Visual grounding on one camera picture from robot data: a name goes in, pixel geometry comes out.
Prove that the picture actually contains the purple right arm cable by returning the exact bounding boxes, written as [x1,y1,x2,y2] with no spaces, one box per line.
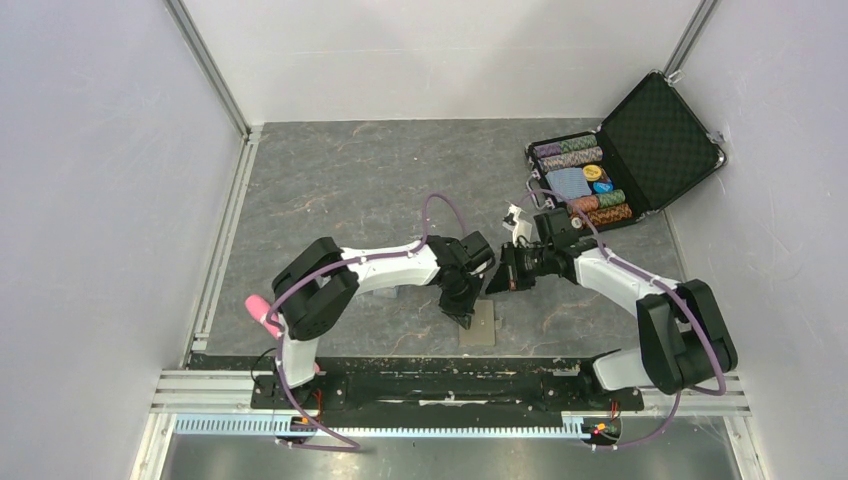
[519,189,729,452]

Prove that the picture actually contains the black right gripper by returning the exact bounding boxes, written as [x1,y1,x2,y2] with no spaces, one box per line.
[485,241,554,295]

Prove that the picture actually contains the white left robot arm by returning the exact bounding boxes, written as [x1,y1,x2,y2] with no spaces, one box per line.
[245,231,495,408]

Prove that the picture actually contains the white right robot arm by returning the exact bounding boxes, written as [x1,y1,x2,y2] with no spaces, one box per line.
[486,205,738,408]

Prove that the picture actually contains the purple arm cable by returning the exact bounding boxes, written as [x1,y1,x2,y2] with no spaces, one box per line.
[519,189,729,452]
[263,193,468,453]

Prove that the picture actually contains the black poker chip case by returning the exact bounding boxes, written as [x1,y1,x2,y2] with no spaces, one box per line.
[549,71,726,231]

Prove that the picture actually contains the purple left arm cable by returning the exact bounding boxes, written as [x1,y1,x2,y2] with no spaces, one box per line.
[263,193,468,453]

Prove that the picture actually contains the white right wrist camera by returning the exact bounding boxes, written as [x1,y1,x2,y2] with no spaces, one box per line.
[502,204,533,245]

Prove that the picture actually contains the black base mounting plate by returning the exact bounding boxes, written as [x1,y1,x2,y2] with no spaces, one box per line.
[292,357,644,428]

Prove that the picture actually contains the poker chips in case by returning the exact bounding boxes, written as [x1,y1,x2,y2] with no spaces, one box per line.
[526,132,636,229]

